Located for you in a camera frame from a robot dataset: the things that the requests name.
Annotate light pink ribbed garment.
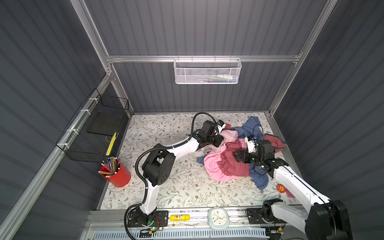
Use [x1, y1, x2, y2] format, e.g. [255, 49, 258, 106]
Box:
[203, 130, 239, 155]

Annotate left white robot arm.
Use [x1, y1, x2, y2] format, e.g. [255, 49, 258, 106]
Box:
[135, 120, 228, 217]

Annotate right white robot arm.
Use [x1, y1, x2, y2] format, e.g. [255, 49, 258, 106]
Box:
[234, 137, 353, 240]

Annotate coral garment with grey trim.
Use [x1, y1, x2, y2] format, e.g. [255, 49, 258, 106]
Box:
[264, 134, 287, 153]

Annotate bright pink garment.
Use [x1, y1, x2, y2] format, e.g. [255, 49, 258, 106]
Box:
[203, 151, 248, 182]

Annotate blue plaid shirt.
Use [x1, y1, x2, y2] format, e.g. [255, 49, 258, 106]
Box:
[197, 117, 269, 191]

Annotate dark pink ribbed garment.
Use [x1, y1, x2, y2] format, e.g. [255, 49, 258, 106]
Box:
[218, 124, 249, 179]

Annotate red round sticker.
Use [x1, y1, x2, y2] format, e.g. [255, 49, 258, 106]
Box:
[276, 184, 286, 193]

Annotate floral patterned table mat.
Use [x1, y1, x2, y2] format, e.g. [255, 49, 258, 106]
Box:
[100, 114, 298, 210]

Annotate markers in white basket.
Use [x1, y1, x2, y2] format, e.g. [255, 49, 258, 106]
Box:
[208, 75, 238, 84]

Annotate small white alarm clock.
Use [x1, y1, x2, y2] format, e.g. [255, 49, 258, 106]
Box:
[207, 207, 230, 230]

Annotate yellow label block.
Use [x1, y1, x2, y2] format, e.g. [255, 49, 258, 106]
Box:
[170, 215, 190, 222]

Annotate red pencil cup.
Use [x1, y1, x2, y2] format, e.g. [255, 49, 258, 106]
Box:
[98, 160, 132, 188]

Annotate white wire mesh basket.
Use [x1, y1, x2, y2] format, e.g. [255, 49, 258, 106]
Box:
[173, 57, 242, 85]

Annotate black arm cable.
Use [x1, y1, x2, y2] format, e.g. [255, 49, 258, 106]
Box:
[123, 111, 218, 240]

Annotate black wire basket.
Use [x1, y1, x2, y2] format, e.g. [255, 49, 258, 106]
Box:
[57, 90, 130, 163]

